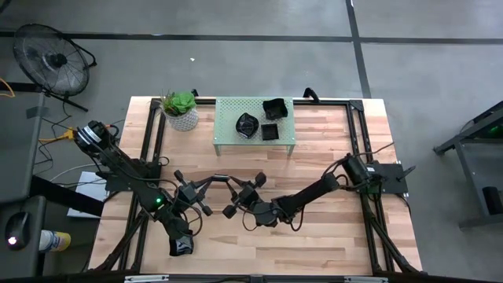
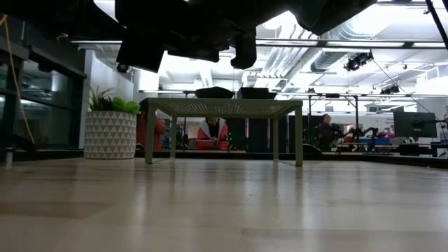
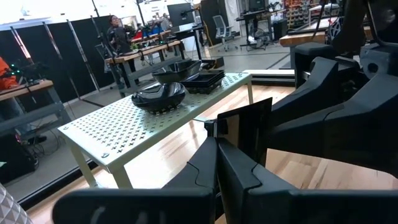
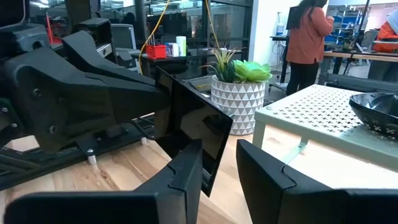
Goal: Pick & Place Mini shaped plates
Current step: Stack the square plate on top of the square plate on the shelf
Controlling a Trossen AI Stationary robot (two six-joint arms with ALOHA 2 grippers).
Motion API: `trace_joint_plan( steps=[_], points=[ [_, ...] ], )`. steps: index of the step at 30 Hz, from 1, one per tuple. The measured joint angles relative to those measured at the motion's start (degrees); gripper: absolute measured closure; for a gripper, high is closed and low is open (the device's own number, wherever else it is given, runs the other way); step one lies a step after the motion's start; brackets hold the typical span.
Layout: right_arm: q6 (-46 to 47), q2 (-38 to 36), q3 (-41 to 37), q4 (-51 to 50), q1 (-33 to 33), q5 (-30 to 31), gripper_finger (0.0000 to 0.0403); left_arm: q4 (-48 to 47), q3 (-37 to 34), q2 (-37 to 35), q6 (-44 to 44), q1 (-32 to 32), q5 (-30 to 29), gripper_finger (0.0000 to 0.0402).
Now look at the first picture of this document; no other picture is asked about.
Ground black computer mouse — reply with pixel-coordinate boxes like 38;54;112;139
3;211;31;252

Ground white yellow spray can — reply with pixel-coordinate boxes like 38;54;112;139
38;229;72;253

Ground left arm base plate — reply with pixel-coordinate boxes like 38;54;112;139
105;159;163;193

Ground yellow power plug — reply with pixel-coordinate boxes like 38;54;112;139
38;127;76;143

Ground black desk beam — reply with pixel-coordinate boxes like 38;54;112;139
30;175;105;218

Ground black floor fan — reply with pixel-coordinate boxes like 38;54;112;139
12;22;98;113

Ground black box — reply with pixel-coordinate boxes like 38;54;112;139
482;186;503;216

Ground black device with green light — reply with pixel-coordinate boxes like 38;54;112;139
477;116;503;139

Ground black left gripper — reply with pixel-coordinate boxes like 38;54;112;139
171;168;226;218

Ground silver metal bracket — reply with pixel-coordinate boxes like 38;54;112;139
343;276;389;283
123;274;171;283

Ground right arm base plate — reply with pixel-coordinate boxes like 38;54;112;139
351;162;417;197

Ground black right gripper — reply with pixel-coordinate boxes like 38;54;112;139
221;171;269;220

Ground black floor tape strip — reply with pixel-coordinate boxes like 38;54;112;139
344;0;373;99
0;30;503;45

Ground green perforated metal shelf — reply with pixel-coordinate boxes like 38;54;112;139
212;96;297;158

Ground grey metal cart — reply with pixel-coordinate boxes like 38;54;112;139
432;100;503;231

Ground yellow cable loop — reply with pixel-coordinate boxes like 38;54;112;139
0;77;16;98

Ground black wavy square mini plate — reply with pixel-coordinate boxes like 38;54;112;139
169;234;195;257
262;97;289;121

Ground white paper sheet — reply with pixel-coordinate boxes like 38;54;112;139
65;171;113;219

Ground grey side desk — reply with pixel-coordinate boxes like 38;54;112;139
0;92;47;278

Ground black leaf-shaped mini plate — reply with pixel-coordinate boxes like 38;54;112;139
235;112;261;139

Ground succulent in white pot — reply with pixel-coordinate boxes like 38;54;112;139
159;90;200;133

